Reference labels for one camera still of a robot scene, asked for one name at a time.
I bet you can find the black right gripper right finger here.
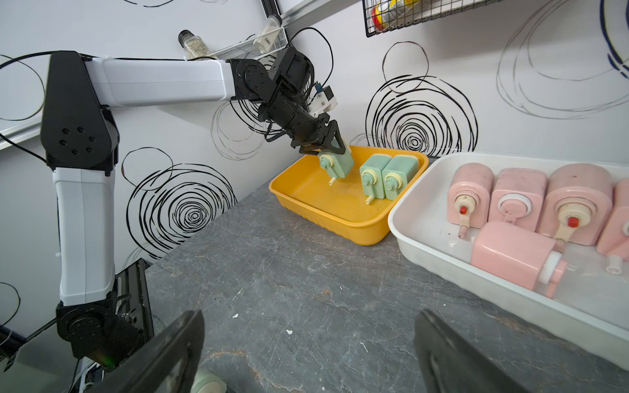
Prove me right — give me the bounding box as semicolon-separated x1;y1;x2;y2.
414;309;527;392

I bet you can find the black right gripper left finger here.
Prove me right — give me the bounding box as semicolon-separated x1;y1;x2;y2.
87;310;205;393

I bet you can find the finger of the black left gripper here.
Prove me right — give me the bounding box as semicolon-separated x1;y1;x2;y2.
324;121;347;155
291;124;327;155

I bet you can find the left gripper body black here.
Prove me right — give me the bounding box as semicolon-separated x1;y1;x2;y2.
257;47;329;139

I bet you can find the yellow plastic storage tray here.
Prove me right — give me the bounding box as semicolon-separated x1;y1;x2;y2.
269;146;429;246

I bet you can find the white plastic storage tray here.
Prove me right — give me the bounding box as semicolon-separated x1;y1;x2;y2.
388;152;628;369

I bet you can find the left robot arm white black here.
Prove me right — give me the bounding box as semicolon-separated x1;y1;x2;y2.
40;47;347;369

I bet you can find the yellow red foil roll box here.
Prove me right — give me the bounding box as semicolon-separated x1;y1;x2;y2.
370;0;422;33

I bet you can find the glass jar on shelf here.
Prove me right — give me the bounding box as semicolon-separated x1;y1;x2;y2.
253;14;283;55

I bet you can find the clear bottle on shelf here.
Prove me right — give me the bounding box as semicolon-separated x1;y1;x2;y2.
178;29;211;60

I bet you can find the white wire wall shelf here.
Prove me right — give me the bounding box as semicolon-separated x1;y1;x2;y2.
210;27;288;60

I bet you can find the aluminium wall rail back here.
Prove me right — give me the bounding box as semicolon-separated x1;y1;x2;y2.
278;0;357;28

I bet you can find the aluminium wall rail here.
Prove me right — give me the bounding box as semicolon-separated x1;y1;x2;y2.
278;0;357;28
1;116;41;143

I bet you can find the black corner frame post left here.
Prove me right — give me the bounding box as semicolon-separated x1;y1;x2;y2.
261;0;282;17

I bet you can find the black wire wall basket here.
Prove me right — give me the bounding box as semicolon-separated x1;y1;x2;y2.
362;0;497;38

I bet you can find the aluminium wall rail left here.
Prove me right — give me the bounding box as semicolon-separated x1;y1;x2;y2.
1;116;41;143

